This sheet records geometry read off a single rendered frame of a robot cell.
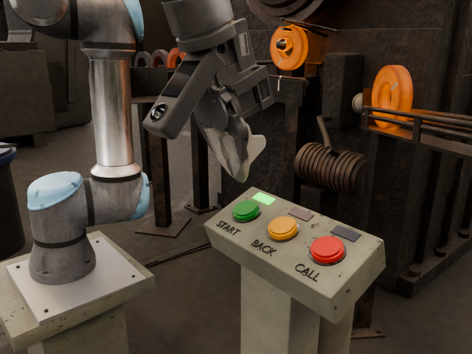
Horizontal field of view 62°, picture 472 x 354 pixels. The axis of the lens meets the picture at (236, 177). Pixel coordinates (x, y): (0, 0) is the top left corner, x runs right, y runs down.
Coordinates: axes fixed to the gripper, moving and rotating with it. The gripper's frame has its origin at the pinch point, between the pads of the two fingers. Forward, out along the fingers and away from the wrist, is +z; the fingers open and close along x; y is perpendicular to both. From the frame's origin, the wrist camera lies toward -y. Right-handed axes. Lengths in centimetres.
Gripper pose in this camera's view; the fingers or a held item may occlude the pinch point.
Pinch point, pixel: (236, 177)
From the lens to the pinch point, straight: 56.0
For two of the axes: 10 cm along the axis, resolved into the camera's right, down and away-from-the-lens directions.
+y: 7.1, -5.3, 4.6
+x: -6.5, -2.6, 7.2
